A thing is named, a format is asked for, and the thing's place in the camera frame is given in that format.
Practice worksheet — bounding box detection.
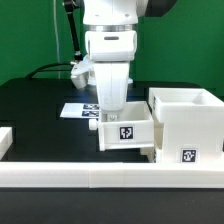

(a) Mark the white front fence rail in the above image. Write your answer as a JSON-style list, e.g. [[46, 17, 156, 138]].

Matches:
[[0, 162, 224, 188]]

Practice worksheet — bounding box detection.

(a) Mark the white left fence piece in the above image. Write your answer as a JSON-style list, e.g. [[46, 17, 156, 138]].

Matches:
[[0, 127, 13, 160]]

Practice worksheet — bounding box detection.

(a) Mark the white hanging cable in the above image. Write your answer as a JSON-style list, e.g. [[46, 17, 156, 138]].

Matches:
[[53, 0, 62, 80]]

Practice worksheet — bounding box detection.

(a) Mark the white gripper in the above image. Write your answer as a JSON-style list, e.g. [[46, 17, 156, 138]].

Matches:
[[85, 30, 137, 121]]

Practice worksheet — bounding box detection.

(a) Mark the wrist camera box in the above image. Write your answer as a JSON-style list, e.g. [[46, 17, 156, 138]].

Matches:
[[70, 55, 94, 89]]

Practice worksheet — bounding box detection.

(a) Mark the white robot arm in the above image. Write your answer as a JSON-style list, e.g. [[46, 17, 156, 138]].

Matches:
[[83, 0, 177, 121]]

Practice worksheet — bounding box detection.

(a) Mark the marker sheet on table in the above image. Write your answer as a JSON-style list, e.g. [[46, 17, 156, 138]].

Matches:
[[60, 103, 99, 118]]

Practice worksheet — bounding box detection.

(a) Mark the white drawer box cabinet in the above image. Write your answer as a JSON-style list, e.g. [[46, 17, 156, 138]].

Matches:
[[149, 88, 224, 163]]

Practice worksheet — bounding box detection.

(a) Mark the black cable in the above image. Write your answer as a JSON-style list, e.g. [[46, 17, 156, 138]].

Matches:
[[25, 60, 84, 80]]

